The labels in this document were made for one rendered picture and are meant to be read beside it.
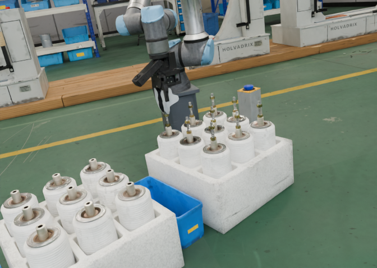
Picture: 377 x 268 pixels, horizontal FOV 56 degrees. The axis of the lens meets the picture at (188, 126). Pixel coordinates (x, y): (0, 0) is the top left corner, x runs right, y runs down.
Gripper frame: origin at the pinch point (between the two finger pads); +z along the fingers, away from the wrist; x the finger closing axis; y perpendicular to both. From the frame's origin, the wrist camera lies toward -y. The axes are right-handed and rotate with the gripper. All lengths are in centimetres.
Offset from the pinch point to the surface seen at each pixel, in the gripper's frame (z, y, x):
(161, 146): 12.5, -3.9, -1.3
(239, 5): -20, 171, 161
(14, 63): -5, -25, 205
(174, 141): 11.1, 0.1, -4.7
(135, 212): 12.8, -28.4, -33.3
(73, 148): 35, -19, 86
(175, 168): 17.2, -5.0, -12.2
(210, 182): 17.1, -2.0, -28.6
